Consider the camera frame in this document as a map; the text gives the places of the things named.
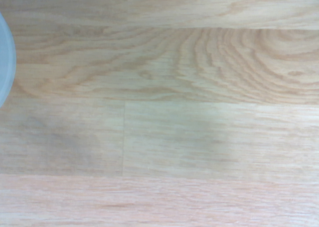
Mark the clear plastic pitcher blue lid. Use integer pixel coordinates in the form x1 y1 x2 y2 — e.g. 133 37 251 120
0 11 17 109

